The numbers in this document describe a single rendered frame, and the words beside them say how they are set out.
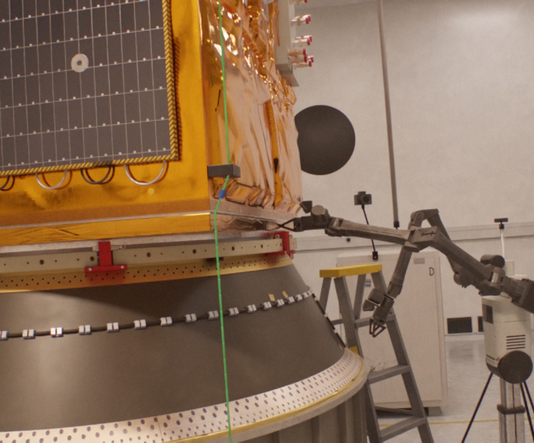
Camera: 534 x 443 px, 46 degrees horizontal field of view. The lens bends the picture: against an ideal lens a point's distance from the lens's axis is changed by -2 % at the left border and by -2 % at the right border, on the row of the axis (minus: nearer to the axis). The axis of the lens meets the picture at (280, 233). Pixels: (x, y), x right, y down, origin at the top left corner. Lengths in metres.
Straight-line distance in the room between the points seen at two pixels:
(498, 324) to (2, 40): 2.29
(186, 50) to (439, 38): 8.75
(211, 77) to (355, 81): 8.41
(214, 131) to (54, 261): 0.64
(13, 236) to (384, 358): 4.52
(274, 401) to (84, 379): 0.58
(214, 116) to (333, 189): 8.18
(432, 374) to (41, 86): 4.82
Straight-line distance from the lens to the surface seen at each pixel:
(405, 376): 3.95
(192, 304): 2.06
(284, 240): 2.44
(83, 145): 1.78
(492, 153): 10.14
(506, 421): 3.21
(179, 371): 1.96
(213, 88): 1.78
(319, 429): 2.19
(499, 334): 3.06
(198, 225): 1.70
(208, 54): 1.80
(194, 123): 1.73
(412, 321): 5.95
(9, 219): 1.93
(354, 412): 2.55
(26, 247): 2.08
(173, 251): 2.05
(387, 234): 2.80
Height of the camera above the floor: 1.71
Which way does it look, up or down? level
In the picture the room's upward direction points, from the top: 4 degrees counter-clockwise
